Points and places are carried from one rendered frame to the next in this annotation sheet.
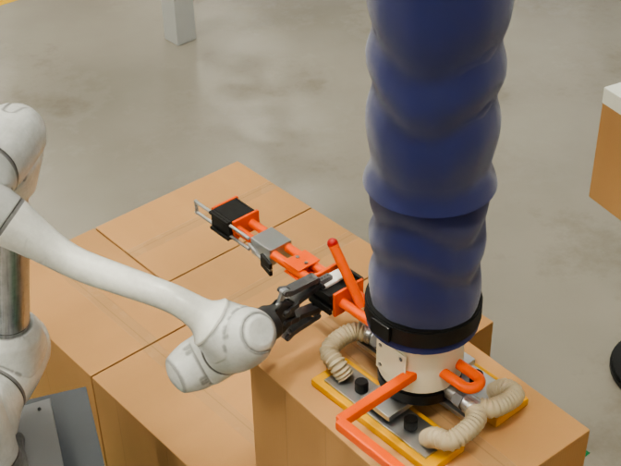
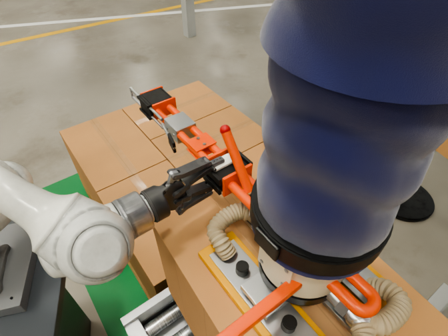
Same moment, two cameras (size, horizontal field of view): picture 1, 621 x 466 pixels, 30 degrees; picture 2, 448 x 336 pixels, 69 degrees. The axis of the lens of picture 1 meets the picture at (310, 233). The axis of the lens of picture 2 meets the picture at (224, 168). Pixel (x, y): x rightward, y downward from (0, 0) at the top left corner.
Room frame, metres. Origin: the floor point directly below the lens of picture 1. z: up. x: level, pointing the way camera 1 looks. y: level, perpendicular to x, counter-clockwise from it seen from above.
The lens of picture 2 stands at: (1.38, -0.08, 1.74)
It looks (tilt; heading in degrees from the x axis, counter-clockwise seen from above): 45 degrees down; 4
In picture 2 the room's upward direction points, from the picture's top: straight up
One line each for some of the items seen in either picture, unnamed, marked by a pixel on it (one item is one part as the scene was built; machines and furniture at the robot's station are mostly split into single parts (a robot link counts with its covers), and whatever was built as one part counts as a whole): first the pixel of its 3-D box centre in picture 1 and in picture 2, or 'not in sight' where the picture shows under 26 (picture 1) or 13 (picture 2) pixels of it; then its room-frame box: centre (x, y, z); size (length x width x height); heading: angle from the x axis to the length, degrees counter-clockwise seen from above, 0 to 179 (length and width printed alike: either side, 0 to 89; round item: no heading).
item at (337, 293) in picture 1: (335, 288); (227, 170); (1.92, -0.05, 1.20); 0.10 x 0.08 x 0.06; 131
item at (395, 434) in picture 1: (385, 408); (263, 297); (1.67, -0.14, 1.09); 0.34 x 0.10 x 0.05; 41
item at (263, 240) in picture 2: (421, 303); (317, 209); (1.73, -0.21, 1.32); 0.23 x 0.23 x 0.04
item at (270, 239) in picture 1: (271, 246); (180, 127); (2.08, 0.09, 1.20); 0.07 x 0.07 x 0.04; 41
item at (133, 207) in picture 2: not in sight; (135, 214); (1.78, 0.13, 1.20); 0.09 x 0.06 x 0.09; 40
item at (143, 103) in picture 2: (231, 237); (151, 117); (2.11, 0.18, 1.20); 0.31 x 0.03 x 0.05; 41
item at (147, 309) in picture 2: not in sight; (207, 269); (1.99, 0.03, 0.58); 0.70 x 0.03 x 0.06; 131
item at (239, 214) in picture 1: (236, 217); (158, 102); (2.19, 0.17, 1.20); 0.08 x 0.07 x 0.05; 41
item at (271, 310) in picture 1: (274, 319); (165, 198); (1.82, 0.08, 1.20); 0.09 x 0.07 x 0.08; 130
